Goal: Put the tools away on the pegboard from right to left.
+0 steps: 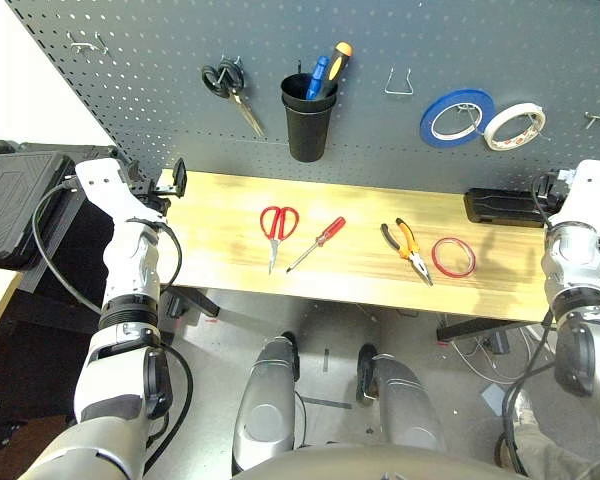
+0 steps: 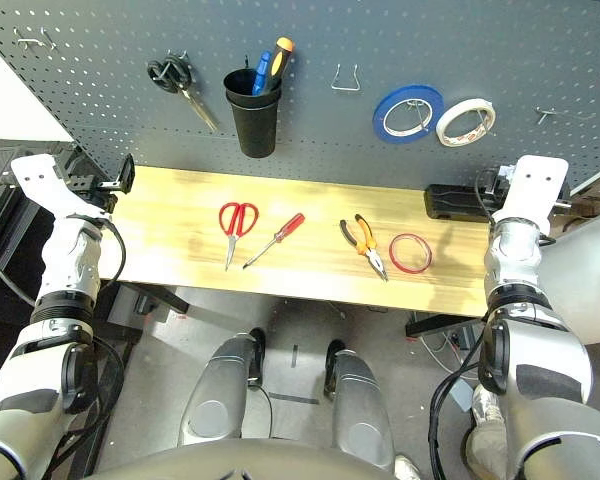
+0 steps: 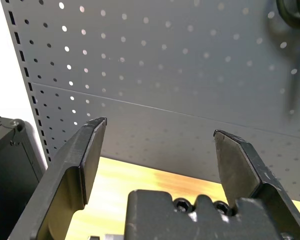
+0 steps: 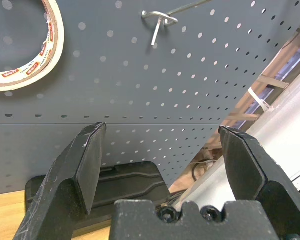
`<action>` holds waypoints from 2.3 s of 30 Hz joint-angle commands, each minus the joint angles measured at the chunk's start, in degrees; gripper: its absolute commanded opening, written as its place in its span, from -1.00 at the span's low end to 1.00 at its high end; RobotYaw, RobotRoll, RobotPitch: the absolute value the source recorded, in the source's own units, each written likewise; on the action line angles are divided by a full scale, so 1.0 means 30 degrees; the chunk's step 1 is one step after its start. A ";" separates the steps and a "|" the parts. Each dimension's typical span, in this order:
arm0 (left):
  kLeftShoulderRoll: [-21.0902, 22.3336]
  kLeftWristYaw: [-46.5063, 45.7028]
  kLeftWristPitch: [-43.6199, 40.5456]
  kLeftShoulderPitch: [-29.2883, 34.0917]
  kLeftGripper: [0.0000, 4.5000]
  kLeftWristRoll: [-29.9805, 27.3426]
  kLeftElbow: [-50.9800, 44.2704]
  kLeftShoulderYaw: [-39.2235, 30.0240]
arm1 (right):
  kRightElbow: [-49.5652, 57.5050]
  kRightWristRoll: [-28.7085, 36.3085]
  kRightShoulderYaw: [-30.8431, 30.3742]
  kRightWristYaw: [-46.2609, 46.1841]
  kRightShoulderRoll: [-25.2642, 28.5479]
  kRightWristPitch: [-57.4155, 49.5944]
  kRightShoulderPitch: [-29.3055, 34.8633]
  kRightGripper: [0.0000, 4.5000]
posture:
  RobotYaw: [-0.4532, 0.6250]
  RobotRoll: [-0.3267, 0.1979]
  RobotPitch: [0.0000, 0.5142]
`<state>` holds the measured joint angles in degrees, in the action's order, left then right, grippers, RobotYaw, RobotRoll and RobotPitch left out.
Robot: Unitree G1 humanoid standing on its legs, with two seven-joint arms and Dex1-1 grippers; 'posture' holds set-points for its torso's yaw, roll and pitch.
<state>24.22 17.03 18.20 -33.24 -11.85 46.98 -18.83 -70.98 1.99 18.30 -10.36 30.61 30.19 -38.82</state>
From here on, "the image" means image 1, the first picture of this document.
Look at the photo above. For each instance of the black plastic cup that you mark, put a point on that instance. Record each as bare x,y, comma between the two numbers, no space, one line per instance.
292,100
307,135

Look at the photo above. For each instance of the silver right robot leg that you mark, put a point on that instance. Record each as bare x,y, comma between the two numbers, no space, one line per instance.
405,400

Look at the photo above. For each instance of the red tape roll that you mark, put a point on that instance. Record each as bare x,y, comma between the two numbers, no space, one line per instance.
433,256

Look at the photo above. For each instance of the silver robot leg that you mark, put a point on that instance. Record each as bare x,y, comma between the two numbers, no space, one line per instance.
265,400
405,400

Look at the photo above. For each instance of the large black tool case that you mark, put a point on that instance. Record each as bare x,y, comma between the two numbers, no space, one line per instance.
15,200

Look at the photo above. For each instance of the small black ribbed case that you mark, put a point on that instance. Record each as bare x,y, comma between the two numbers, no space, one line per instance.
500,207

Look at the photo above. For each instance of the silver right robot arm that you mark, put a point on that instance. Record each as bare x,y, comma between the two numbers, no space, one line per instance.
570,260

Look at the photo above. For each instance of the orange black pliers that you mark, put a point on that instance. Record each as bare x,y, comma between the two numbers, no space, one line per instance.
410,245

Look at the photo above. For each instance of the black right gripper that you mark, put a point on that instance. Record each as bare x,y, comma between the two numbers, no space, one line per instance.
560,192

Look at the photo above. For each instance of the black power adapter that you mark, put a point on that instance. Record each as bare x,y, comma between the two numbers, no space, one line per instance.
500,344

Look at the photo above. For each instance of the silver left robot leg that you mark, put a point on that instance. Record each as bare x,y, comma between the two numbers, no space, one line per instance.
265,400

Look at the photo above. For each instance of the orange black screwdriver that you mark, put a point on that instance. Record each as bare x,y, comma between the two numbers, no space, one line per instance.
337,62

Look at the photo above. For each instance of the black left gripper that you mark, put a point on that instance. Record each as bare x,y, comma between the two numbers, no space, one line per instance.
152,192

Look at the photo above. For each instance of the white tape roll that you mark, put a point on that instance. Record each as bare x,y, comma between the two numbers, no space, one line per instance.
490,137

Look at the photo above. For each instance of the black metal table foot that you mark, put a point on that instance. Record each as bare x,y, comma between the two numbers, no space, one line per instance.
470,329
200,300

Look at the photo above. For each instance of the grey sneaker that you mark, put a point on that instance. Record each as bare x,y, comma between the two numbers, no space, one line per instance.
524,407

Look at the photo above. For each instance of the grey floor pad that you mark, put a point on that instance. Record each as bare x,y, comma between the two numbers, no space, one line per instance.
492,399

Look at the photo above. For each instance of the grey metal pegboard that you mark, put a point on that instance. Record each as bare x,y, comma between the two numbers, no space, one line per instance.
430,40

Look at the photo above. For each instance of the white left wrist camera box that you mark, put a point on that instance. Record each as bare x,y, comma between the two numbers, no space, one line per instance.
105,185

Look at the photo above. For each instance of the silver peg hook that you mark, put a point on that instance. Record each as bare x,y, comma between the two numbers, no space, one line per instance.
592,119
82,46
101,44

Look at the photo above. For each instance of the khaki trouser leg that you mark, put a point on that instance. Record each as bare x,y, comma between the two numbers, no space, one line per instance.
545,455

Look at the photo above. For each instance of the blue tape roll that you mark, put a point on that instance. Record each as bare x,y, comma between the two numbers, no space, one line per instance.
426,125

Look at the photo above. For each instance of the grey robot torso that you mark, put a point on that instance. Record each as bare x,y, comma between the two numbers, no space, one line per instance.
380,465

